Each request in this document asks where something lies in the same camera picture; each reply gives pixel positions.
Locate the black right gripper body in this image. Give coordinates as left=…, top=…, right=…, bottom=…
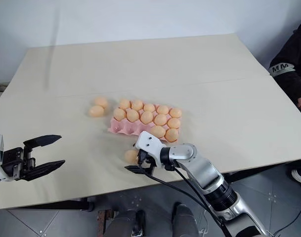
left=136, top=149, right=157, bottom=174

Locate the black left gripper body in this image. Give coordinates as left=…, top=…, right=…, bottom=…
left=1, top=145, right=38, bottom=183

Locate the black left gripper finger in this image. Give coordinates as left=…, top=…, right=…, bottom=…
left=23, top=134, right=62, bottom=152
left=21, top=159, right=66, bottom=181

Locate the pink egg carton tray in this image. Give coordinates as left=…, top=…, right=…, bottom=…
left=108, top=105, right=183, bottom=144

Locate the person in black jacket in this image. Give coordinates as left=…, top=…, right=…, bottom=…
left=267, top=21, right=301, bottom=106

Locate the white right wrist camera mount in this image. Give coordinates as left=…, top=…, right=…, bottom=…
left=135, top=131, right=166, bottom=164

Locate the black table frame bar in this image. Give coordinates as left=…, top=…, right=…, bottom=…
left=0, top=196, right=94, bottom=212

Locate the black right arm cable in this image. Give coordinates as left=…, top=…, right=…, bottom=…
left=139, top=166, right=227, bottom=237

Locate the rusty metal bracket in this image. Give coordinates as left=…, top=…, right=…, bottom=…
left=96, top=209, right=114, bottom=237

